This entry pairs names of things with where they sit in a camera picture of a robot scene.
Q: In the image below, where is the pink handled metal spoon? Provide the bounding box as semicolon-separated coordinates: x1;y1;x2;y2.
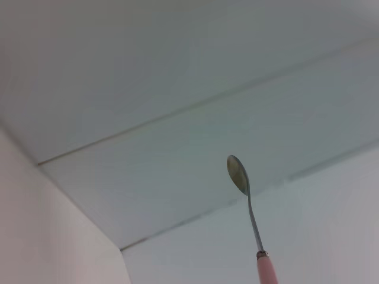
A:
226;154;279;284

